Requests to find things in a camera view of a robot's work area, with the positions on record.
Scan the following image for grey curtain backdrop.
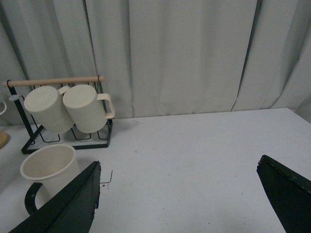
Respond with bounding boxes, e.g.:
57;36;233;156
0;0;311;121

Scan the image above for wooden mug tree stand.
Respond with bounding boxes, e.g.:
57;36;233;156
0;132;10;149

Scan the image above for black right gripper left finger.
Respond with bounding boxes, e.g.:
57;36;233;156
11;161;101;233

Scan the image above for right cream ribbed mug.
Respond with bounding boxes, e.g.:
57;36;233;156
63;84;115;133

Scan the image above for black wire cup rack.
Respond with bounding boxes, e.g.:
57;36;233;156
2;75;113;154

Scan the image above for left cream ribbed mug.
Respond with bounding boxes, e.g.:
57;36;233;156
24;86;74;134

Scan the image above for cream ribbed mug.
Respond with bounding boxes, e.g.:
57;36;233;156
63;84;115;133
24;86;74;134

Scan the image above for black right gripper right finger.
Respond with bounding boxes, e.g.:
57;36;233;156
257;155;311;233

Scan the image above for cream mug black handle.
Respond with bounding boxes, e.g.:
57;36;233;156
20;144;81;215

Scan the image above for white mug on tree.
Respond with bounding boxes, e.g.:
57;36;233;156
0;92;7;115

